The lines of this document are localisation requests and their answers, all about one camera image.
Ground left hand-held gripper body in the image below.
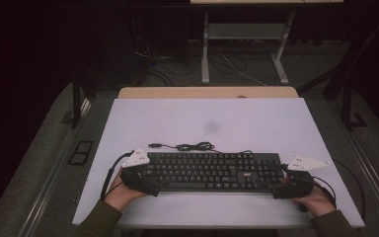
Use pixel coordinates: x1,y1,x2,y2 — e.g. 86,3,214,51
120,147,152,192

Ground black floor cables bundle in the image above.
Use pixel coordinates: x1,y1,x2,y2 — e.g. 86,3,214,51
133,36,202,87

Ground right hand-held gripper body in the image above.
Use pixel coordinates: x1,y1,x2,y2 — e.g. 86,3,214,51
281,154,332,198

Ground black floor socket frame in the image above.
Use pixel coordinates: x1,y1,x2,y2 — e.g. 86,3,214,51
66,139,95,167

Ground black metal stand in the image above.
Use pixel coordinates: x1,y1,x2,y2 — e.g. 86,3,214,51
296,9,379,131
70,70,95,129

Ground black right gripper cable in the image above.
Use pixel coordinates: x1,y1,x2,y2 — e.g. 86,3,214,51
311,159,367,222

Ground white floor cable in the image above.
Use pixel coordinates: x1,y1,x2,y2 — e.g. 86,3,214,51
216,52,268,88

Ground grey metal desk frame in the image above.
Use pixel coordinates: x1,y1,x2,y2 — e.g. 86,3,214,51
189,0,345,86

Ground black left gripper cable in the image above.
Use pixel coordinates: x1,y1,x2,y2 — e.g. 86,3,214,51
100,150,135,201

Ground person's left hand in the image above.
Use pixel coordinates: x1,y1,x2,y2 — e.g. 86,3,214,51
103,167,149,212

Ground person's right hand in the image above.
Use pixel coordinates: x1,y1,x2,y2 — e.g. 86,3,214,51
280,177,338,218

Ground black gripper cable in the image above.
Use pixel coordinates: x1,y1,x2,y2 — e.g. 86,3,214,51
100,150,135,201
311,159,367,222

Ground aluminium floor rail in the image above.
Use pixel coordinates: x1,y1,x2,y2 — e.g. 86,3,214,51
324,98,379,229
17,98,93,237

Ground black keyboard cable with plug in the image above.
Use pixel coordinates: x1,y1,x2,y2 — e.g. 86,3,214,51
148,141,255,155

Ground black computer keyboard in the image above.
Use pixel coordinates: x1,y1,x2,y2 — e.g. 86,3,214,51
141,151,285,195

